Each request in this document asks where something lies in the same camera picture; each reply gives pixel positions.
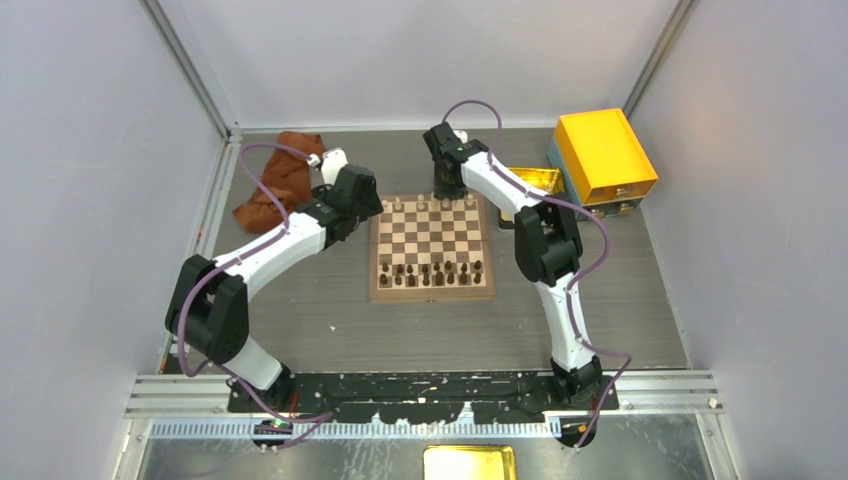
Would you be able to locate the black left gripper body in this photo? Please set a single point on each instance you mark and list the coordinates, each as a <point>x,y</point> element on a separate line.
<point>368,210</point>

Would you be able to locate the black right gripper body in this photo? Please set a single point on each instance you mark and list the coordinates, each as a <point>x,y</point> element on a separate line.
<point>446,189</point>

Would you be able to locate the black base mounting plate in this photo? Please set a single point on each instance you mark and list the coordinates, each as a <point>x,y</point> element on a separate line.
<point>503,397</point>

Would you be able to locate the gold tin lid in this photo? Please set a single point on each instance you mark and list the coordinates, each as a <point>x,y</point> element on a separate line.
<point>474,462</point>

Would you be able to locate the gold metal tin tray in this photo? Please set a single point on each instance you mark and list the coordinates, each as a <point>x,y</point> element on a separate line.
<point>549,180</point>

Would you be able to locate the aluminium front rail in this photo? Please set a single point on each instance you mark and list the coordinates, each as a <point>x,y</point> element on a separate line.
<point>175,407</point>

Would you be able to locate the brown cloth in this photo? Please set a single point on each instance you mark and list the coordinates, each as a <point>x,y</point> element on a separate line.
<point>287,176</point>

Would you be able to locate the yellow drawer box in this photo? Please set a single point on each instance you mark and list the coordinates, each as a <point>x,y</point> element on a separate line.
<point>605,168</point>

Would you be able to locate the wooden chessboard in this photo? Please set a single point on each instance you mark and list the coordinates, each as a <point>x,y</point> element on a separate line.
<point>449,249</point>

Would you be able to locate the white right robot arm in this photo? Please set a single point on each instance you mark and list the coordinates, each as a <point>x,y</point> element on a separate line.
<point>547,245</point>

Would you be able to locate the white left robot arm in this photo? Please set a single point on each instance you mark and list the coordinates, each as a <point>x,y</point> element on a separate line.
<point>210,303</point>

